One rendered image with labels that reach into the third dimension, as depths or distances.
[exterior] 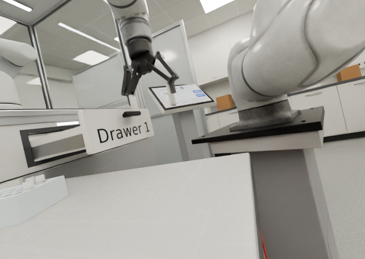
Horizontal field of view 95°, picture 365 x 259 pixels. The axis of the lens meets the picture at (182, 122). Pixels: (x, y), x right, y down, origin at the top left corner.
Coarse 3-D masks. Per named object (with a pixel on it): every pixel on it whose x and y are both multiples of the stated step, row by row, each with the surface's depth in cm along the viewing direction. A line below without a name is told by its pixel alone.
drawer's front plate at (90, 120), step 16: (80, 112) 40; (96, 112) 43; (112, 112) 48; (144, 112) 64; (96, 128) 42; (112, 128) 47; (128, 128) 53; (144, 128) 61; (96, 144) 41; (112, 144) 46
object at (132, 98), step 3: (129, 96) 54; (132, 96) 54; (135, 96) 56; (129, 99) 54; (132, 99) 54; (135, 99) 56; (132, 102) 54; (135, 102) 55; (132, 105) 54; (135, 105) 55; (132, 108) 54; (135, 108) 55; (138, 108) 56
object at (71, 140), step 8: (72, 128) 44; (80, 128) 43; (48, 136) 47; (56, 136) 46; (64, 136) 45; (72, 136) 44; (80, 136) 43; (32, 144) 50; (40, 144) 49; (48, 144) 47; (56, 144) 46; (64, 144) 45; (72, 144) 44; (80, 144) 43; (32, 152) 50; (40, 152) 49; (48, 152) 48; (56, 152) 46; (64, 152) 46
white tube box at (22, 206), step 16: (0, 192) 30; (16, 192) 26; (32, 192) 25; (48, 192) 27; (64, 192) 30; (0, 208) 22; (16, 208) 22; (32, 208) 24; (0, 224) 22; (16, 224) 22
